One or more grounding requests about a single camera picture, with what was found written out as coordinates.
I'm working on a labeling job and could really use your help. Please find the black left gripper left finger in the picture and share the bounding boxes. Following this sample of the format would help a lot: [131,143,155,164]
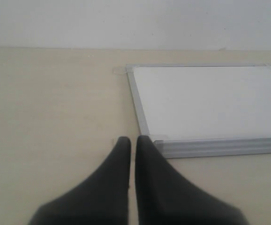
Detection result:
[29,136,131,225]

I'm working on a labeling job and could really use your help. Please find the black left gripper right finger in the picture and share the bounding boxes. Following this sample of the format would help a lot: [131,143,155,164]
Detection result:
[135,135,249,225]

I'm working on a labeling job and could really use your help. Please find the white board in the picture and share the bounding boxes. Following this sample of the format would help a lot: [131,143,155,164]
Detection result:
[126,63,271,158]

